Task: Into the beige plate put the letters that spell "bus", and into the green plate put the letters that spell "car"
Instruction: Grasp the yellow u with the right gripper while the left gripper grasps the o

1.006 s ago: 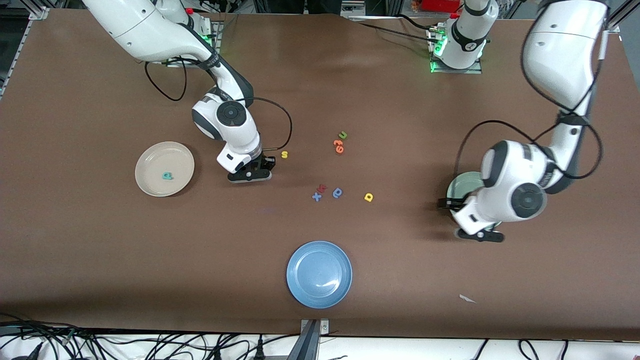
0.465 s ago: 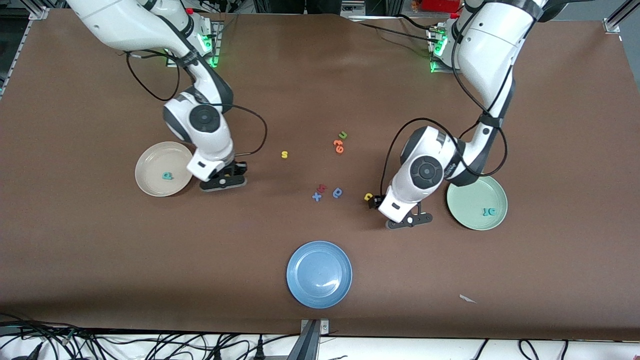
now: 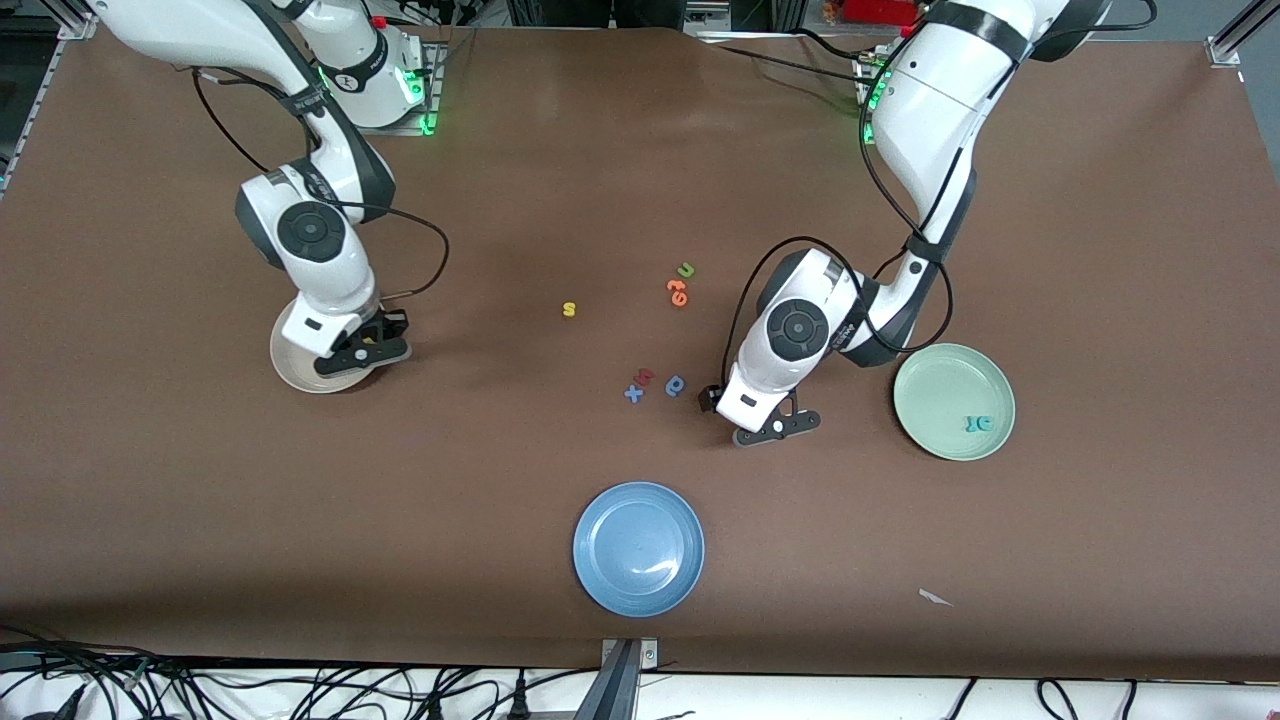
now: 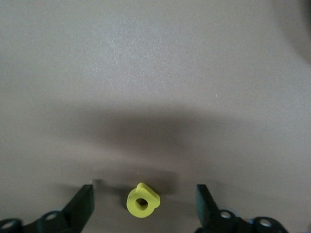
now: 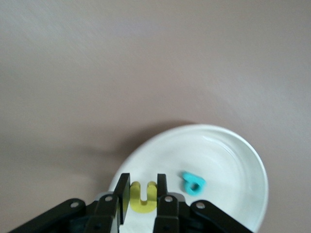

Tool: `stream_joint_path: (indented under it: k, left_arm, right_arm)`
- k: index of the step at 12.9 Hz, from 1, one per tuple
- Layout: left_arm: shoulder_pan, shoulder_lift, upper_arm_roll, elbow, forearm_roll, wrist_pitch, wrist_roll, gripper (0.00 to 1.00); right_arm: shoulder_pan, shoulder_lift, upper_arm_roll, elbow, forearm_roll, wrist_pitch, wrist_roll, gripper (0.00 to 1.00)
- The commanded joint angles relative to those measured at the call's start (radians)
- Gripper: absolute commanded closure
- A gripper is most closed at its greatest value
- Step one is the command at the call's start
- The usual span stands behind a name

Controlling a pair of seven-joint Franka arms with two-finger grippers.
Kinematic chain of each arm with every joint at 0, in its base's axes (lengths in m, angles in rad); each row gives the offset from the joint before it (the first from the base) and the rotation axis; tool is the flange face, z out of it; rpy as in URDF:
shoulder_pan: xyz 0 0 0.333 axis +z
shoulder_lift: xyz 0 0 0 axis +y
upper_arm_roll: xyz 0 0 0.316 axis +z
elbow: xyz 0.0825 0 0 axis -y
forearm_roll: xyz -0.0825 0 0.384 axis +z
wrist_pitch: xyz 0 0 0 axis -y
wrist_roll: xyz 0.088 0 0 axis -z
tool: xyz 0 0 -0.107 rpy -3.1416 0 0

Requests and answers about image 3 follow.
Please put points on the beige brown round plate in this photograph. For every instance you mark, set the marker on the beige brown round plate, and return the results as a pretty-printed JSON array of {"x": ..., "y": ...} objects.
[{"x": 300, "y": 372}]

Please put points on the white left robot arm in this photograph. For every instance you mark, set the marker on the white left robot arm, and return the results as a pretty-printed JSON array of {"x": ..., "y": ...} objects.
[{"x": 800, "y": 328}]

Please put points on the blue round plate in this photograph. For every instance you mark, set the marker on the blue round plate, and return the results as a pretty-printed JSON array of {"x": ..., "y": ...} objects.
[{"x": 638, "y": 550}]

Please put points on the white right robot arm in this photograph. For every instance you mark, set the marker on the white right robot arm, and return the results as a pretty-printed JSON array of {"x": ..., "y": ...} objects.
[{"x": 310, "y": 232}]

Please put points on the brown table cover sheet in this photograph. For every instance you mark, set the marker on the brown table cover sheet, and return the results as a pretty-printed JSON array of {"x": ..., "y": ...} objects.
[{"x": 700, "y": 170}]

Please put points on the aluminium frame profile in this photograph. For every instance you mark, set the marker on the aluminium frame profile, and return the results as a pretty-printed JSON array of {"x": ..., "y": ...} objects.
[
  {"x": 1225, "y": 45},
  {"x": 78, "y": 25}
]

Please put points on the dark camera mount beam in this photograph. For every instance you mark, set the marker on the dark camera mount beam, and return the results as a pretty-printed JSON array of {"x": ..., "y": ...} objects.
[{"x": 612, "y": 695}]

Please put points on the light green round plate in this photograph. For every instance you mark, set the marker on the light green round plate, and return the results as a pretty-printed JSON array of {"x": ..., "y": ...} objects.
[{"x": 945, "y": 395}]

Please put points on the red box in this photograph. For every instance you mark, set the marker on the red box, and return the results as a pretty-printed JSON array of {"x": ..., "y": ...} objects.
[{"x": 870, "y": 10}]

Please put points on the silver camera mount bracket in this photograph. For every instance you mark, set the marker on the silver camera mount bracket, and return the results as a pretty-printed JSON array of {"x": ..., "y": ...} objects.
[{"x": 649, "y": 648}]

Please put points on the black power plug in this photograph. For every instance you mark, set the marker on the black power plug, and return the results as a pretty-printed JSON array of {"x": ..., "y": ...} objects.
[
  {"x": 435, "y": 710},
  {"x": 62, "y": 708},
  {"x": 518, "y": 705}
]

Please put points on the blue foam letter a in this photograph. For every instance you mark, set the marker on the blue foam letter a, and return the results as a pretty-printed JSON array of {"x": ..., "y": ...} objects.
[{"x": 669, "y": 386}]

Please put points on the white paper scrap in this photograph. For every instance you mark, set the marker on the white paper scrap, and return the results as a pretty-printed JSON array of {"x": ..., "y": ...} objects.
[{"x": 935, "y": 598}]

